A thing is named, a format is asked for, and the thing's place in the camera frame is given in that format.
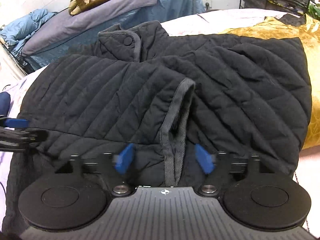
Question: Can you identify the black quilted jacket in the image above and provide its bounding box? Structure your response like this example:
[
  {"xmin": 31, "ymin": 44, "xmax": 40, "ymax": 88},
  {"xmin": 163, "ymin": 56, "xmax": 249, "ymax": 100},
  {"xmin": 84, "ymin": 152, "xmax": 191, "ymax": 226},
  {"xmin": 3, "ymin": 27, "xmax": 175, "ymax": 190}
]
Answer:
[{"xmin": 2, "ymin": 22, "xmax": 312, "ymax": 233}]

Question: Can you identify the light blue crumpled garment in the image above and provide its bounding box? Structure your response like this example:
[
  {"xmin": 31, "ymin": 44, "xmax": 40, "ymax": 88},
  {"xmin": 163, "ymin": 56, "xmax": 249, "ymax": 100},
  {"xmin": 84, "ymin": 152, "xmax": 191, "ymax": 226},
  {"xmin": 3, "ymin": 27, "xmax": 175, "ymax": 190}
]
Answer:
[{"xmin": 1, "ymin": 9, "xmax": 57, "ymax": 57}]

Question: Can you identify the white floral bed sheet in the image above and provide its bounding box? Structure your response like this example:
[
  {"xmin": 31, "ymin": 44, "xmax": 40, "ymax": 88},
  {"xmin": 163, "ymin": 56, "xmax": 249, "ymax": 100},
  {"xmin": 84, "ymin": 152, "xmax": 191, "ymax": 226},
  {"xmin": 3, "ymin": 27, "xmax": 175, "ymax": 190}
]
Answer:
[{"xmin": 0, "ymin": 8, "xmax": 320, "ymax": 230}]

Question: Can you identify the golden yellow velvet garment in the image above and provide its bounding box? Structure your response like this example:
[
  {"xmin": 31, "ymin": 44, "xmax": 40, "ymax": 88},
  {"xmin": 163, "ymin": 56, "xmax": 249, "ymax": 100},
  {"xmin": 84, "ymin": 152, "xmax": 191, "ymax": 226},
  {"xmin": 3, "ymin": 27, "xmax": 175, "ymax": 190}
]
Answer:
[{"xmin": 221, "ymin": 14, "xmax": 319, "ymax": 150}]

